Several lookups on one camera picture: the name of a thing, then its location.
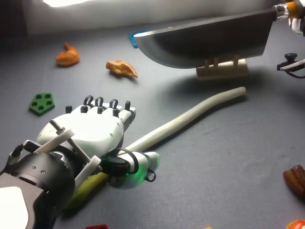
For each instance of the orange toy chicken wing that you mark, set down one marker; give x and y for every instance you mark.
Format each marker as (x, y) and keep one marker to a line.
(121, 68)

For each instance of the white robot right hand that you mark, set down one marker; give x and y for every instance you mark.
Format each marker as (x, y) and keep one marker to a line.
(294, 25)

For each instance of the brown toy food piece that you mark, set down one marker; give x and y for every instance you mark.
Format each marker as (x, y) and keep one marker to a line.
(295, 181)

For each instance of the white and green leek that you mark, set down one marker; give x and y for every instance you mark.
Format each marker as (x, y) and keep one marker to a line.
(181, 117)

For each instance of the green pentagon block with holes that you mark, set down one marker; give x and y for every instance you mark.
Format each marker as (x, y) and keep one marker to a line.
(41, 105)

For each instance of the red hexagon block with holes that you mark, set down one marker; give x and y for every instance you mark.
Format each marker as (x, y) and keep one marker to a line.
(96, 226)

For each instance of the round orange toy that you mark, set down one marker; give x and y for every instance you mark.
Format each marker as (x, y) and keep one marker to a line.
(296, 224)

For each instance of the orange toy chicken drumstick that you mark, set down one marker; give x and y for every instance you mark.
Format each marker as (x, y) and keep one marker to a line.
(68, 58)

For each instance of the grey table cloth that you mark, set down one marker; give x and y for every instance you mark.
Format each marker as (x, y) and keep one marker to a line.
(214, 167)

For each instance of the wooden peg board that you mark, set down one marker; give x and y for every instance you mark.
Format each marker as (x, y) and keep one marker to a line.
(221, 71)

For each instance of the blue square block four holes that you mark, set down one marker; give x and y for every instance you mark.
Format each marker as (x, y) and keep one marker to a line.
(133, 41)

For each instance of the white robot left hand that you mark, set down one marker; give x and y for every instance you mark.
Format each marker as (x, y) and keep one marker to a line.
(95, 128)

